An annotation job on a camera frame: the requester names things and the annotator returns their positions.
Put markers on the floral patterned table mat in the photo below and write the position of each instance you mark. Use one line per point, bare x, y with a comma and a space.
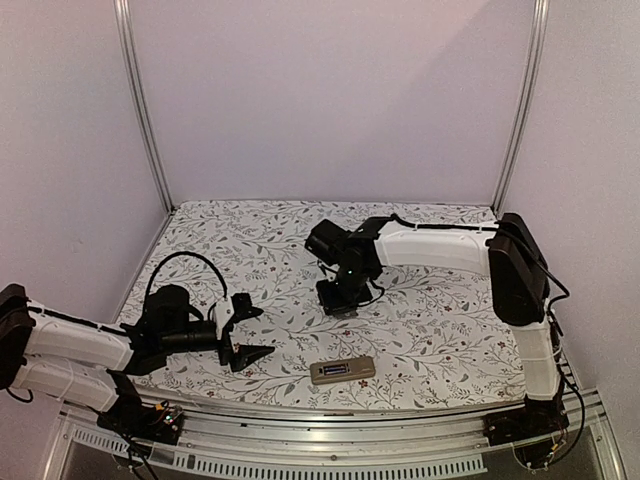
432, 333

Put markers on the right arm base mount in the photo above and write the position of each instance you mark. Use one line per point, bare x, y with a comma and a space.
533, 419

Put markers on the left aluminium frame post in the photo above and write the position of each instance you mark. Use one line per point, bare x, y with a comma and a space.
133, 72

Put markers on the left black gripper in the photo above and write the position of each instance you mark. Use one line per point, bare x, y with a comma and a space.
242, 357

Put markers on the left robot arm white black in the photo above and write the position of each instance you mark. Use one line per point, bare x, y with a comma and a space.
91, 364

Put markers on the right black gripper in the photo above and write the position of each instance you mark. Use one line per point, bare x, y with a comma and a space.
331, 304

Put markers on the right aluminium frame post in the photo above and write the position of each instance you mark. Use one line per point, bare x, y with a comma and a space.
531, 70

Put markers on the remote battery cover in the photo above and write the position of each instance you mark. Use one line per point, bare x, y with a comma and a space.
346, 314

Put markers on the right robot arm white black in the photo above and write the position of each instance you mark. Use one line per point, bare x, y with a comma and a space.
504, 252

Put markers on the white remote control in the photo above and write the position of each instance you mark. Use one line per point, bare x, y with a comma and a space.
360, 368

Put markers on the aluminium frame post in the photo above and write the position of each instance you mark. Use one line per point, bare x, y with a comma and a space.
531, 70
133, 72

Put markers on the front aluminium rail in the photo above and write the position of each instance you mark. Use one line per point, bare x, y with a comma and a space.
221, 440

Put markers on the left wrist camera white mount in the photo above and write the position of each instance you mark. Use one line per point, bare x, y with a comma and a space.
220, 313

